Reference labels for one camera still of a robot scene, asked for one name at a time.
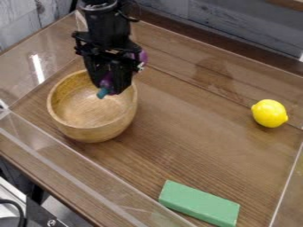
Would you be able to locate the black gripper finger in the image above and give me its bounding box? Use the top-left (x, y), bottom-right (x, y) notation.
top-left (109, 59), bottom-right (132, 94)
top-left (84, 56), bottom-right (111, 89)

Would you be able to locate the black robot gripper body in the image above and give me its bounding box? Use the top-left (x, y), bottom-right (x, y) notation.
top-left (72, 1), bottom-right (141, 63)

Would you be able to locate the purple toy eggplant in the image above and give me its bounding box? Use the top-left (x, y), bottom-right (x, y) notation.
top-left (97, 51), bottom-right (148, 99)

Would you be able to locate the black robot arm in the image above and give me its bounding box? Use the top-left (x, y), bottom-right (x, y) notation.
top-left (72, 0), bottom-right (147, 99)

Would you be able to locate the brown wooden bowl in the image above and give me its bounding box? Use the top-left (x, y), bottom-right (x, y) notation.
top-left (47, 70), bottom-right (139, 143)

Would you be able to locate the yellow toy lemon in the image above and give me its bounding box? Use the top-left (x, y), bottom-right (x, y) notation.
top-left (251, 99), bottom-right (288, 129)

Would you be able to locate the green rectangular block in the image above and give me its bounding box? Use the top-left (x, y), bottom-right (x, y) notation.
top-left (159, 180), bottom-right (240, 227)

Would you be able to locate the clear acrylic tray wall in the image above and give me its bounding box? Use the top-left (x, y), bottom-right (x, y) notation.
top-left (0, 100), bottom-right (196, 227)

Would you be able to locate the black cable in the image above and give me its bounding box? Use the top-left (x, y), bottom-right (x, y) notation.
top-left (0, 199), bottom-right (27, 227)

